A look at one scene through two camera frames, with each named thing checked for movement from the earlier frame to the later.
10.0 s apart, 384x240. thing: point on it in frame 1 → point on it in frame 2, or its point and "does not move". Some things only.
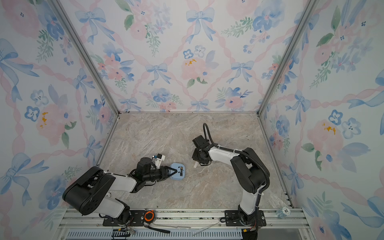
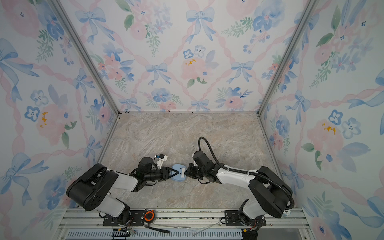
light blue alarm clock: [180, 174] does not move
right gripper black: [194, 156] → [189, 171]
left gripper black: [164, 172] does not move
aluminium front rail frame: [86, 224] does not move
